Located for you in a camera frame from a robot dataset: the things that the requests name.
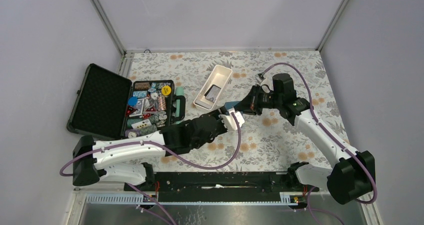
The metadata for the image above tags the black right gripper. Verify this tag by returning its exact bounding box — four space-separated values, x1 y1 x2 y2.
233 84 282 117

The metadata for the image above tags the blue leather card holder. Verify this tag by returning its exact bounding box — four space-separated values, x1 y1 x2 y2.
224 101 239 110

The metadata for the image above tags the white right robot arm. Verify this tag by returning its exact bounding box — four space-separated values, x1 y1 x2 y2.
234 73 377 205

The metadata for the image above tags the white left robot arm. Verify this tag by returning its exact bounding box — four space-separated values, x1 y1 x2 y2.
71 109 245 191

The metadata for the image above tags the playing card deck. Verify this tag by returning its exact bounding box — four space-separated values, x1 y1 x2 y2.
131 119 152 129

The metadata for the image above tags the white rectangular plastic tray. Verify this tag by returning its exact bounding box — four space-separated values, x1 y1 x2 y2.
193 65 233 112

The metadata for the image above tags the floral patterned table mat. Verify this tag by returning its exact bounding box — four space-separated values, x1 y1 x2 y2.
117 50 359 173

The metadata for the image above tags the yellow round poker chip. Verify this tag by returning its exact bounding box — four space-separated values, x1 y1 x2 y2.
161 85 172 96

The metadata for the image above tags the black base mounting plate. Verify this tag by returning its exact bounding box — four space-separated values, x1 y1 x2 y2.
124 171 312 204

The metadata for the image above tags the blue round poker chip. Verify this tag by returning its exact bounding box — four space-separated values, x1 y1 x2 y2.
127 96 138 107

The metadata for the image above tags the black open carrying case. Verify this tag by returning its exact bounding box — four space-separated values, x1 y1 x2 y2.
66 63 176 145

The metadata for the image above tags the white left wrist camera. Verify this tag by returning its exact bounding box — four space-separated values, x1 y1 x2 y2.
219 108 245 131

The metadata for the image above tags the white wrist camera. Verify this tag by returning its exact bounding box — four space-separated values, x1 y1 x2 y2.
258 73 273 88
219 108 245 131

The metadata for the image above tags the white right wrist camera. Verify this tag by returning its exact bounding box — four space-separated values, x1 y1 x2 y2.
258 73 273 88

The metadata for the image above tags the mint green case handle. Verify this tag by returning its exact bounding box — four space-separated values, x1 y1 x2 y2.
174 86 186 124

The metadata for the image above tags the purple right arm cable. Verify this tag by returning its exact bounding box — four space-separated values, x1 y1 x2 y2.
258 62 379 205

